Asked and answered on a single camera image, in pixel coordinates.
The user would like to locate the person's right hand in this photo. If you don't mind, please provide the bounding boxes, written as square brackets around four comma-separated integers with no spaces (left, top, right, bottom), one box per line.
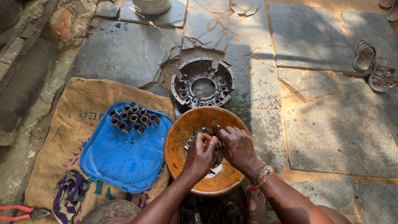
[217,126,261,178]

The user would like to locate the person's left hand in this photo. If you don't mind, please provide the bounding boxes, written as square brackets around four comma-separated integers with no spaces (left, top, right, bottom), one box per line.
[183,136,219,181]

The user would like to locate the heap of metal parts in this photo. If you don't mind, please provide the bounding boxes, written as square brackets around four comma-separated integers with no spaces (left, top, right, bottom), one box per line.
[184,126,225,175]

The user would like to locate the orange plastic basin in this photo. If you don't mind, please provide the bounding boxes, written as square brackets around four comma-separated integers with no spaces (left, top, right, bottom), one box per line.
[164,106,253,197]

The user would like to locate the grey metal clutch cover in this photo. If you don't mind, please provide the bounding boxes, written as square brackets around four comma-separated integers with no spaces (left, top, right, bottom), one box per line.
[171,57,236,109]

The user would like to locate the person's foot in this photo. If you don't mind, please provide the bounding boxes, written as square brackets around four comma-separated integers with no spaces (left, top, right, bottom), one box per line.
[246,190,268,224]

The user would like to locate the group of steel coil springs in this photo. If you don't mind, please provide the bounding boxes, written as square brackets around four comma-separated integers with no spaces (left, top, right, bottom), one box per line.
[108,105,161,134]

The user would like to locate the blue plastic tray lid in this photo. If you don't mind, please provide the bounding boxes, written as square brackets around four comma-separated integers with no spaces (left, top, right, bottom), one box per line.
[80,101,174,194]

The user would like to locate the person's knee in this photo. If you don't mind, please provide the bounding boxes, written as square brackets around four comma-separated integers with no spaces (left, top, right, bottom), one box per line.
[315,205,353,224]

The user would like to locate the round metal bowl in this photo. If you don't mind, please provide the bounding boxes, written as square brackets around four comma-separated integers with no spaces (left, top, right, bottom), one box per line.
[79,199,142,224]

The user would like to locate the white mesh basket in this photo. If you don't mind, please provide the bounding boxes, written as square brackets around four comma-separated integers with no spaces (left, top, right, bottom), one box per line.
[132,0,172,15]

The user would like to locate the brown sandal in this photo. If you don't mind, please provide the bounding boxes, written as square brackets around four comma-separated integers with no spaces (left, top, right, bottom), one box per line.
[368,56,397,93]
[353,38,377,73]

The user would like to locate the brown burlap sack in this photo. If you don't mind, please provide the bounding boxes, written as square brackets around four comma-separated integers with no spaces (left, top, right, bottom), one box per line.
[14,77,176,224]

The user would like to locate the purple grey rag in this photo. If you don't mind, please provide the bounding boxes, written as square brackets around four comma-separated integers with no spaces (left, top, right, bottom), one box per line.
[52,171,90,224]

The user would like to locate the colourful beaded bracelets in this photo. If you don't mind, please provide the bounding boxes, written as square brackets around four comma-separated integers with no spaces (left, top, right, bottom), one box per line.
[246,162,275,192]

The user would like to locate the rusty metal rail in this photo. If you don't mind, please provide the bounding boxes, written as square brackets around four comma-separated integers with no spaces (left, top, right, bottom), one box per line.
[0,0,59,98]

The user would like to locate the red handled pliers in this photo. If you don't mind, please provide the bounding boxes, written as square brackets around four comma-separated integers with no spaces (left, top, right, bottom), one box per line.
[0,205,51,222]

